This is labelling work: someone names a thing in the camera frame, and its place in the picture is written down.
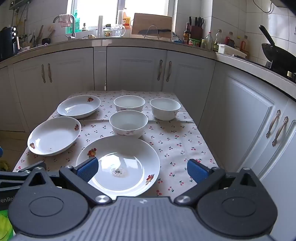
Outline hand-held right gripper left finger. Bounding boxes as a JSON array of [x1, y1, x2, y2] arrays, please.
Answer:
[[22, 157, 112, 205]]

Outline clear glass bottle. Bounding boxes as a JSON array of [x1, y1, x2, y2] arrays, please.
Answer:
[[205, 32, 213, 50]]

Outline glass teapot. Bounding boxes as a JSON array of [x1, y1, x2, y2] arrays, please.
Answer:
[[111, 24, 126, 37]]

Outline orange labelled bottle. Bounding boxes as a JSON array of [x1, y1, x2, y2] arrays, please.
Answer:
[[122, 8, 131, 28]]

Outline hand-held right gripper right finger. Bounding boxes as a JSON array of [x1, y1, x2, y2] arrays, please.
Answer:
[[173, 159, 264, 205]]

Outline clear oil bottle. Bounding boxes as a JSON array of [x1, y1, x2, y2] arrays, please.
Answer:
[[213, 29, 223, 52]]

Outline teal dish soap bottle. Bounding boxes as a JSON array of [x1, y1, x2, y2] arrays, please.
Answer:
[[66, 9, 80, 33]]

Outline kitchen window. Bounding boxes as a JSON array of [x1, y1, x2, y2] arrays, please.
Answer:
[[67, 0, 176, 32]]

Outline tall white bottle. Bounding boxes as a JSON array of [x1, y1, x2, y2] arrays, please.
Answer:
[[97, 16, 104, 38]]

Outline black wok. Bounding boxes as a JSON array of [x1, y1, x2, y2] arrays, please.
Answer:
[[258, 25, 296, 75]]

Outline black countertop appliance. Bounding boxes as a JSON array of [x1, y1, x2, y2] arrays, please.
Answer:
[[0, 26, 19, 62]]

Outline small black ladle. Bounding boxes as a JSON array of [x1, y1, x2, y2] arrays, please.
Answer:
[[42, 30, 56, 45]]

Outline dark knife block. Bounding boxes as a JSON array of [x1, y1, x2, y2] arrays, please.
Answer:
[[188, 16, 205, 40]]

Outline green printed bag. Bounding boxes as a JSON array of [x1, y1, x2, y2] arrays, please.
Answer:
[[0, 210, 15, 241]]

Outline black kitchen knife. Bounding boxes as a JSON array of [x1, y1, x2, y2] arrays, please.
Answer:
[[138, 28, 172, 35]]

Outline white plate with fruit print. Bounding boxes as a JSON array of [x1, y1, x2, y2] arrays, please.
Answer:
[[76, 135, 160, 192], [27, 116, 82, 156], [57, 95, 101, 119]]

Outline orange oil bottle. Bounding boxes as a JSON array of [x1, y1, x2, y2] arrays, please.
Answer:
[[240, 35, 250, 52]]

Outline wire board stand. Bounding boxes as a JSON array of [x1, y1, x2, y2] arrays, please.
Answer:
[[143, 25, 162, 39]]

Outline dark sauce bottle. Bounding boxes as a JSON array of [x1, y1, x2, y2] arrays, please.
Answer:
[[183, 23, 191, 44]]

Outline wooden spatula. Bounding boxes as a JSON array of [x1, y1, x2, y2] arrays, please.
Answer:
[[36, 25, 44, 44]]

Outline wooden cutting board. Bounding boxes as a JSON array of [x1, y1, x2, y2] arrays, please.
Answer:
[[131, 13, 173, 39]]

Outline red seasoning bottle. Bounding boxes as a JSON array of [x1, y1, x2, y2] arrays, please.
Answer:
[[225, 32, 235, 48]]

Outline pink dish cloth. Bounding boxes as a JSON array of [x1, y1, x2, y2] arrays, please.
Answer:
[[58, 14, 72, 28]]

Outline cherry printed tablecloth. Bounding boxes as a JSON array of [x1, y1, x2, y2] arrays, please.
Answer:
[[13, 90, 219, 197]]

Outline white rectangular container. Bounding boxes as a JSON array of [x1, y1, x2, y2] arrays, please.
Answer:
[[218, 44, 247, 58]]

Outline white bowl with pink print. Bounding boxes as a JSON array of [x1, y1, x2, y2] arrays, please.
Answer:
[[150, 98, 181, 121], [113, 95, 146, 113], [109, 110, 149, 139]]

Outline metal kitchen faucet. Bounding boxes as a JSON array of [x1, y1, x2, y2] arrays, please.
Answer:
[[53, 14, 77, 40]]

